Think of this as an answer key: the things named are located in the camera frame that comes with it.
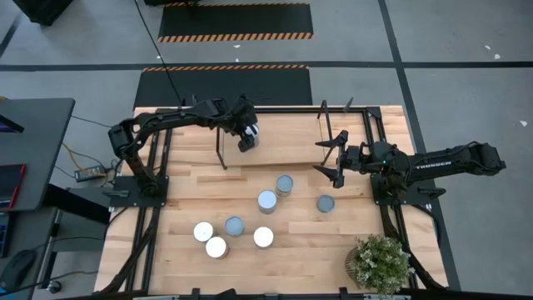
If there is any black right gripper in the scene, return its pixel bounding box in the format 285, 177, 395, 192
312, 129, 376, 189

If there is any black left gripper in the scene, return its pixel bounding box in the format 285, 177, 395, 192
227, 94, 259, 153

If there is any teal pink cherries can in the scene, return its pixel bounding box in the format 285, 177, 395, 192
275, 173, 295, 198

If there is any white vegetables label can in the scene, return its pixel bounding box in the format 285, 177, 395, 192
257, 189, 278, 215

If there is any orange pineapple label can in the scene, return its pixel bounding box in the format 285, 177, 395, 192
224, 215, 246, 238

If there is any pale green eggplant can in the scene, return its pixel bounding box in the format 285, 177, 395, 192
252, 226, 275, 250

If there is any flat green tuna can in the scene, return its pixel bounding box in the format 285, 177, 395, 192
316, 193, 336, 214

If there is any black hazard-striped floor mat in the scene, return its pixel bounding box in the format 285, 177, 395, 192
132, 64, 314, 111
157, 2, 315, 44

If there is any silver-lidded tin can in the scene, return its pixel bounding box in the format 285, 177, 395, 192
205, 236, 231, 260
192, 221, 217, 243

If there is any potted green plant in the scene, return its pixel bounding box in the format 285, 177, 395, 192
344, 233, 416, 298

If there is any black power adapter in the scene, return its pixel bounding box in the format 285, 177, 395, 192
74, 165, 107, 183

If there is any grey side desk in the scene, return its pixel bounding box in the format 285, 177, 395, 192
0, 97, 77, 213

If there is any red flat tablet case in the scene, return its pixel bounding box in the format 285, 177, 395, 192
0, 162, 27, 210

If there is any black computer mouse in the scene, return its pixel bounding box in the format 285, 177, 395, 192
0, 248, 37, 292

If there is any black aluminium table frame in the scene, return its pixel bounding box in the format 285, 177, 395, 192
98, 106, 450, 293

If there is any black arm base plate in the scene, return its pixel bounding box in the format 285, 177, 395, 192
371, 172, 435, 207
109, 174, 170, 208

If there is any long black floor cable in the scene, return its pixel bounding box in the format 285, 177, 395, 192
133, 0, 187, 106

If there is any yellow cable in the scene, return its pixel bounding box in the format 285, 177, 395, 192
62, 142, 97, 176

